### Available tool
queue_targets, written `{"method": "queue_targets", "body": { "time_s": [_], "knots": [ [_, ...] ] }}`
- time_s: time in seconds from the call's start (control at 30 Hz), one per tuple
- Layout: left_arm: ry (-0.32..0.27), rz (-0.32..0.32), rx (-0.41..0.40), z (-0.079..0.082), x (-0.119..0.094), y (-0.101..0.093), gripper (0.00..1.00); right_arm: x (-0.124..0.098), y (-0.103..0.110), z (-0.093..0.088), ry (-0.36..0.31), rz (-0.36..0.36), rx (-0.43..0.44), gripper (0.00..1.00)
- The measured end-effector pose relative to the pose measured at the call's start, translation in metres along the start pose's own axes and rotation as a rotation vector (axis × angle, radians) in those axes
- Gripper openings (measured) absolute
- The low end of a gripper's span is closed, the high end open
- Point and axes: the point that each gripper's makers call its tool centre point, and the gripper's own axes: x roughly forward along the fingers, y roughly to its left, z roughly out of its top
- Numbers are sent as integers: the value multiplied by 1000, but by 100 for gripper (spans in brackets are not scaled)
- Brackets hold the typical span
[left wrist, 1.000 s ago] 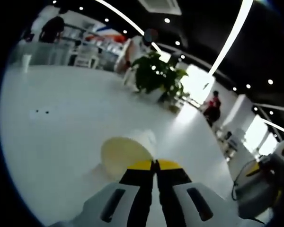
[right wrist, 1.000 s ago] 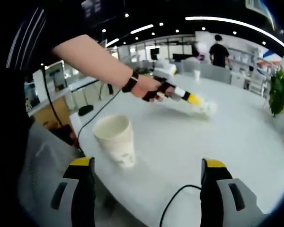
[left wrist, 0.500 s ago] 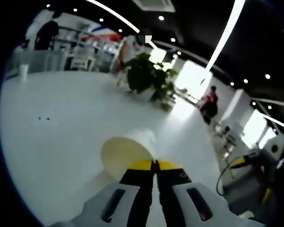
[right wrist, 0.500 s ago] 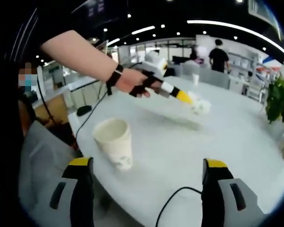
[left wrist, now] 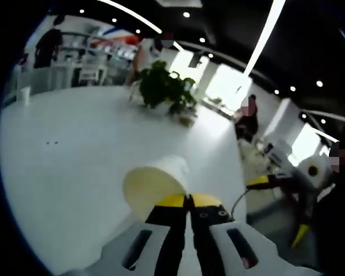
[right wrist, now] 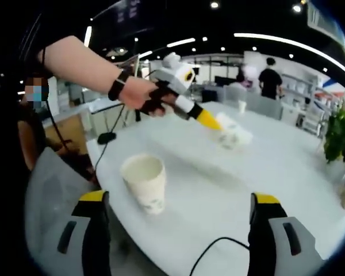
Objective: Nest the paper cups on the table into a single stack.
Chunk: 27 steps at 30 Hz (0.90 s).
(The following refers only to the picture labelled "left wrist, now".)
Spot grey mesh chair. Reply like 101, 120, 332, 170
30, 65, 75, 94

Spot white office chair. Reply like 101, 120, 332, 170
258, 137, 294, 170

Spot green printed paper cup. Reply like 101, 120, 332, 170
122, 155, 190, 222

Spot person's black clothing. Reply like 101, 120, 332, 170
313, 160, 345, 273

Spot potted green plant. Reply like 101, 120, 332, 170
137, 60, 198, 116

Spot long ceiling light strip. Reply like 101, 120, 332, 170
244, 0, 285, 75
100, 0, 185, 52

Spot glass vase with pebbles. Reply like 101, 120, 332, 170
178, 113, 197, 127

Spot black cable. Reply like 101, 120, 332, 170
229, 188, 250, 215

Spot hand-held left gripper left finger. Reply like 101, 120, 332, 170
74, 193, 190, 276

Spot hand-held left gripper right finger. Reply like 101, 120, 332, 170
189, 192, 281, 276

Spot white storage shelf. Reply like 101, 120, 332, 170
59, 31, 110, 84

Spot white paper cup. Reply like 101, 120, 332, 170
20, 87, 32, 105

